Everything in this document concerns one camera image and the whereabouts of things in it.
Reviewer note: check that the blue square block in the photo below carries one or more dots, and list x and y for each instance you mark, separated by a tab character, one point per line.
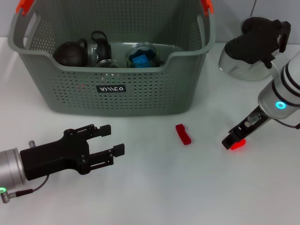
140	60

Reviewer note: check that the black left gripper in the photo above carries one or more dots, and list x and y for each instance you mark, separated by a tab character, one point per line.
51	157

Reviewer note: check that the small round black teapot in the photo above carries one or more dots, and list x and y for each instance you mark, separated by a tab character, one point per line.
69	55

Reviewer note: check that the orange red pointed block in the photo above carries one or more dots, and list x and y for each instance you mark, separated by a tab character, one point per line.
239	145

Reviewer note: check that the glass teacup black sleeve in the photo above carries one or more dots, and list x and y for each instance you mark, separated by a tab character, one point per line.
107	63
154	54
102	47

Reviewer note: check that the dark red long block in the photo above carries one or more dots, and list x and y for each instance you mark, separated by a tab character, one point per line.
183	134

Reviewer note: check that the glass pitcher black lid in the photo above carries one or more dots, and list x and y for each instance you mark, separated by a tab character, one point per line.
284	35

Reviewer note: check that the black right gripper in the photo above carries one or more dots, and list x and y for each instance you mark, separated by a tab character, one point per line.
250	124

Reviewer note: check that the grey perforated storage bin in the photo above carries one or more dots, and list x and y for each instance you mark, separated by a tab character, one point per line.
152	93

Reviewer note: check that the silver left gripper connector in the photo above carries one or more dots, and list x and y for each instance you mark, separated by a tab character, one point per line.
32	144

